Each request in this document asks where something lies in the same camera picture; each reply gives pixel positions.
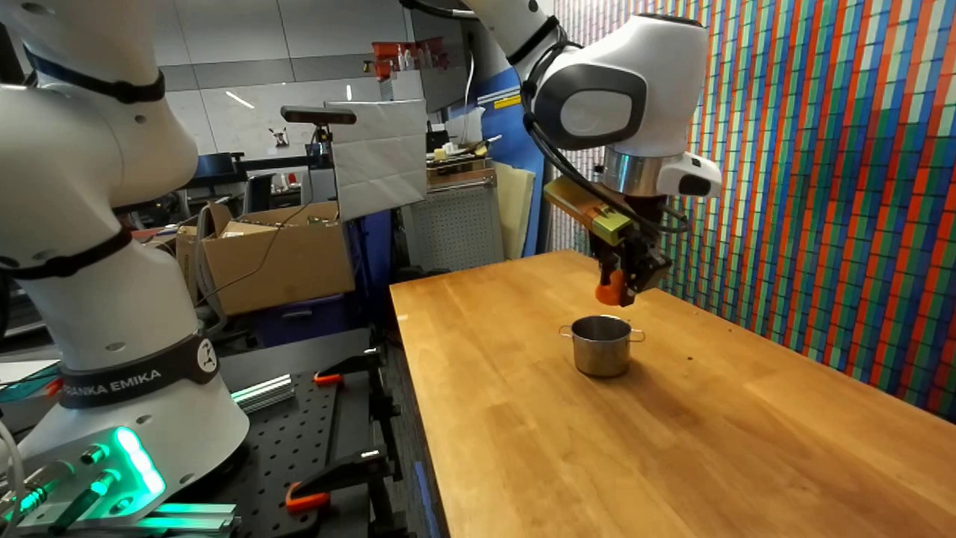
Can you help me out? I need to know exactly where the pale yellow cloth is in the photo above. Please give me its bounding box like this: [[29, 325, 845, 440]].
[[492, 162, 545, 262]]

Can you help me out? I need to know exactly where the orange-handled black clamp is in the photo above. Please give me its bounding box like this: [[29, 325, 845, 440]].
[[312, 347, 385, 395], [283, 449, 392, 516]]

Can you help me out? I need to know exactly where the white board sheet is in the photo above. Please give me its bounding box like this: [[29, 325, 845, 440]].
[[328, 96, 430, 223]]

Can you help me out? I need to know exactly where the silver aluminium extrusion bar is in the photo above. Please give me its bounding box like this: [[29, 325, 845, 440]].
[[229, 370, 300, 411]]

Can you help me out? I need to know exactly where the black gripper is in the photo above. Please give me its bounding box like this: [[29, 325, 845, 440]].
[[597, 190, 676, 299]]

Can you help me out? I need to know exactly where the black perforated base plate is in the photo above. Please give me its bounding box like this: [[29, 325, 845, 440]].
[[198, 368, 401, 538]]

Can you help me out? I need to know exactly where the black camera on stand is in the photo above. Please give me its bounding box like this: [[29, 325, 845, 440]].
[[277, 101, 359, 162]]

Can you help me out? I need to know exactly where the yellow-green wrist camera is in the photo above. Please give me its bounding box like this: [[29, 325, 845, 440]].
[[545, 177, 636, 245]]

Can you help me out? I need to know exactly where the small metal pot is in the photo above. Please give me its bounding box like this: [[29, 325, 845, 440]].
[[569, 313, 636, 381]]

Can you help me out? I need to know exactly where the brown cardboard box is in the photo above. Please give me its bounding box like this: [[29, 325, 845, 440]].
[[177, 198, 359, 317]]

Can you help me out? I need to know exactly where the orange rubber duck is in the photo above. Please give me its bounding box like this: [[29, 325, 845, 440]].
[[594, 277, 634, 308]]

